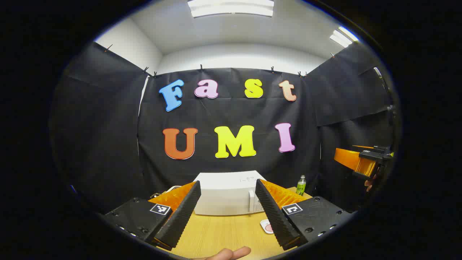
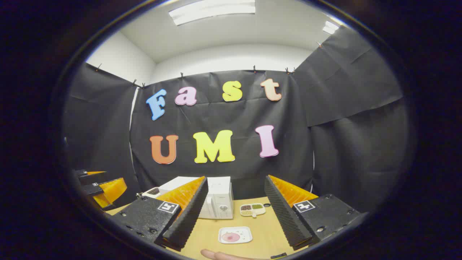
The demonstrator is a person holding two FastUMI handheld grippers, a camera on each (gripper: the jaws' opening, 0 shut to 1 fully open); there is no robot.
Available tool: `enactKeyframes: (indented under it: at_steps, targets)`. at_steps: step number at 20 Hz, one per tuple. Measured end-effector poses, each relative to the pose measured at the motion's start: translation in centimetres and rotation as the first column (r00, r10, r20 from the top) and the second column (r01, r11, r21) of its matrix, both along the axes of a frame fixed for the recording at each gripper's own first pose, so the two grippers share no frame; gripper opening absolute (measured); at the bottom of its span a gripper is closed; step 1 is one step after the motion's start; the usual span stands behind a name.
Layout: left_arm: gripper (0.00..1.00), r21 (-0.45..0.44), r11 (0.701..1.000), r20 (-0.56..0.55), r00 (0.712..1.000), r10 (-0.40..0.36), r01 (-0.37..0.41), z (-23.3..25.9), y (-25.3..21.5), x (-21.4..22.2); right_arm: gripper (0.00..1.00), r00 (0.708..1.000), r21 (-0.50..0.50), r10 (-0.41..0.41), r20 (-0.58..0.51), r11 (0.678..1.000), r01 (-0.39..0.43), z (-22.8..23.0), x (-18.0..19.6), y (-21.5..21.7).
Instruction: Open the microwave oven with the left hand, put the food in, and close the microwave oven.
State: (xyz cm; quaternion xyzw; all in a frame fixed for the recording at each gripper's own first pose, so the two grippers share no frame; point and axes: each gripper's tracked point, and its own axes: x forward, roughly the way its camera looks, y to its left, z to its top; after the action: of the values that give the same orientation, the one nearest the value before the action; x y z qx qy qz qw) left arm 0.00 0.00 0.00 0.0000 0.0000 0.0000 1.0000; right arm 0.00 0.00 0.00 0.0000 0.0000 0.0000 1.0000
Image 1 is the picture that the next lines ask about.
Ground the black backdrop cloth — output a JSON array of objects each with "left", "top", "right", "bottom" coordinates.
[{"left": 51, "top": 40, "right": 397, "bottom": 217}]

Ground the white microwave oven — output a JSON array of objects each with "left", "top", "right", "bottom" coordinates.
[{"left": 193, "top": 170, "right": 267, "bottom": 216}]

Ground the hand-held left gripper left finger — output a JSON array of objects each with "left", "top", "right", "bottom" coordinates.
[{"left": 103, "top": 181, "right": 202, "bottom": 251}]

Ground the ceiling light panel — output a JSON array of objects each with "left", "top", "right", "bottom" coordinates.
[
  {"left": 187, "top": 0, "right": 275, "bottom": 18},
  {"left": 329, "top": 26, "right": 360, "bottom": 48}
]

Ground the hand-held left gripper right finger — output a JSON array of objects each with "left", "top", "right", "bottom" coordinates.
[{"left": 255, "top": 178, "right": 356, "bottom": 251}]

